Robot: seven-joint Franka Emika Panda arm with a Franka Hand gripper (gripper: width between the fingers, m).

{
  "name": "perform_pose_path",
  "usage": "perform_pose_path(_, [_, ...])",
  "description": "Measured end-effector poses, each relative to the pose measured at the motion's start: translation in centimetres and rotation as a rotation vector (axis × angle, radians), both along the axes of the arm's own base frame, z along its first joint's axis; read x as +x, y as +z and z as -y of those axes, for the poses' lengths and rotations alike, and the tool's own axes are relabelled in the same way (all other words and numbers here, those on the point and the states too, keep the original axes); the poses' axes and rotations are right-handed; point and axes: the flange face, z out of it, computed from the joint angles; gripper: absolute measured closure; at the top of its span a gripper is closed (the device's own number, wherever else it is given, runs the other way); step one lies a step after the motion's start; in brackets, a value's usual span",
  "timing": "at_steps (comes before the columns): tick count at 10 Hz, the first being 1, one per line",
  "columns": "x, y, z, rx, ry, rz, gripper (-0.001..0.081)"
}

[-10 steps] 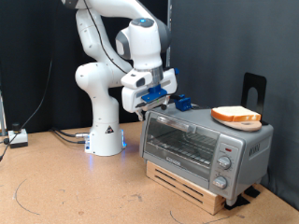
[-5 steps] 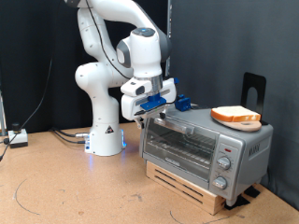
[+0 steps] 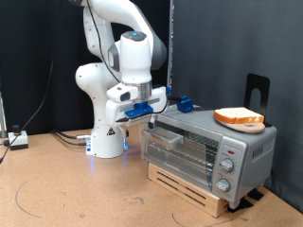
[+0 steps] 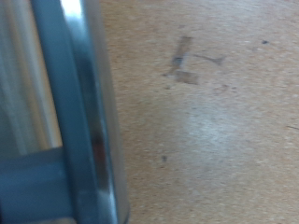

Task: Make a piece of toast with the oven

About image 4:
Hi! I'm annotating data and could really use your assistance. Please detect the glass oven door with handle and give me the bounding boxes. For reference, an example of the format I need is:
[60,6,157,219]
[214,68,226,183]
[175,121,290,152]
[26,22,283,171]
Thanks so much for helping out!
[0,0,131,224]

